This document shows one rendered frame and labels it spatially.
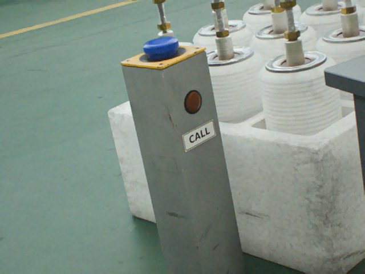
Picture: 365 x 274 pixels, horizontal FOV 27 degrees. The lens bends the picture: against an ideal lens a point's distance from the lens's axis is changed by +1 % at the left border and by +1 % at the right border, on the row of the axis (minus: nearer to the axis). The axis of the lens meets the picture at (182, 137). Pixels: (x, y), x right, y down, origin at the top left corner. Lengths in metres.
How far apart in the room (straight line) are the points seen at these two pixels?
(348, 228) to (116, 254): 0.35
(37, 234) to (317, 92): 0.53
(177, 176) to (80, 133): 0.81
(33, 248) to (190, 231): 0.38
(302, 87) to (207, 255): 0.23
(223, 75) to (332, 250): 0.26
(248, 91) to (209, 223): 0.20
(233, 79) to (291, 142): 0.14
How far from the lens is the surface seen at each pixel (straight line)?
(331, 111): 0.94
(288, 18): 0.94
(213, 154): 0.87
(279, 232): 0.98
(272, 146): 0.92
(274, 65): 0.95
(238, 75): 0.99
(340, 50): 1.00
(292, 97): 0.92
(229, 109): 1.01
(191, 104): 0.83
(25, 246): 1.21
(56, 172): 1.46
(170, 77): 0.81
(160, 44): 0.83
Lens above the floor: 0.52
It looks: 20 degrees down
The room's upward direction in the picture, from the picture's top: 11 degrees counter-clockwise
